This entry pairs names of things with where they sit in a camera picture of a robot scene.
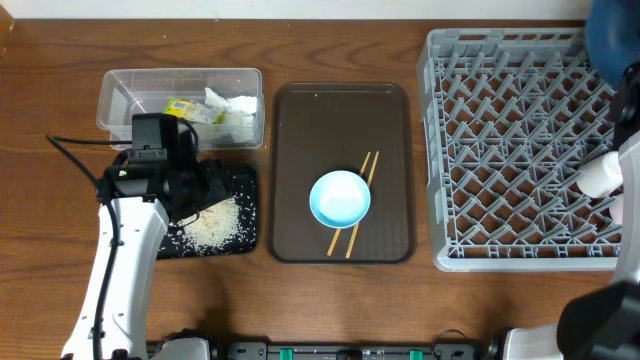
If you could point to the brown serving tray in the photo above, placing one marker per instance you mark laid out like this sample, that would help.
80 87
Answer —
360 127

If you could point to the pink cup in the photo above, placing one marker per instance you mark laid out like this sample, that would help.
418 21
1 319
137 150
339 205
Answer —
616 209

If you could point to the right wooden chopstick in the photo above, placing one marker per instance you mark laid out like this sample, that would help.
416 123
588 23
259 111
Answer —
367 204

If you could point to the food crumbs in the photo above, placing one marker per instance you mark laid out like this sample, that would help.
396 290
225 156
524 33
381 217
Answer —
229 227

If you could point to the white napkin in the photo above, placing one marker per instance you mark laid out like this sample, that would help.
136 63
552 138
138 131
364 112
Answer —
237 113

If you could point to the green cup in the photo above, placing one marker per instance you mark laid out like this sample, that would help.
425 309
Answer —
601 176

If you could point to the clear plastic bin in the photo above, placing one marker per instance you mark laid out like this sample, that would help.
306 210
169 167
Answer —
126 93

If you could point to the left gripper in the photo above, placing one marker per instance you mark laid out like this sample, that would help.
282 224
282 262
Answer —
214 182

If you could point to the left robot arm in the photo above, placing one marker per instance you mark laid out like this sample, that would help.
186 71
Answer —
138 203

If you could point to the wooden chopstick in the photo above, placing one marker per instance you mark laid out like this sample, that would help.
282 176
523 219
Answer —
344 200
367 204

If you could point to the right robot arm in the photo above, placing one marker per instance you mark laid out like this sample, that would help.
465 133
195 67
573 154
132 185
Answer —
603 324

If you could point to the grey dishwasher rack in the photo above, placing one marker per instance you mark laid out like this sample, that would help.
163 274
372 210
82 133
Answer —
510 115

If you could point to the light blue bowl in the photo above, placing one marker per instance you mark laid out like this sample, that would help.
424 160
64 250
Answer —
316 195

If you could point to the dark blue plate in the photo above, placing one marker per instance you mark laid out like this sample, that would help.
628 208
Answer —
612 38

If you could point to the black bin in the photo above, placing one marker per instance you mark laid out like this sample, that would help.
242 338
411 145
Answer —
243 182

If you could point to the yellow snack wrapper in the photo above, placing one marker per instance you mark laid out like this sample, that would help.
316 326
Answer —
194 112

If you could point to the left wooden chopstick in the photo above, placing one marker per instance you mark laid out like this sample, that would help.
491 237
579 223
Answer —
344 200

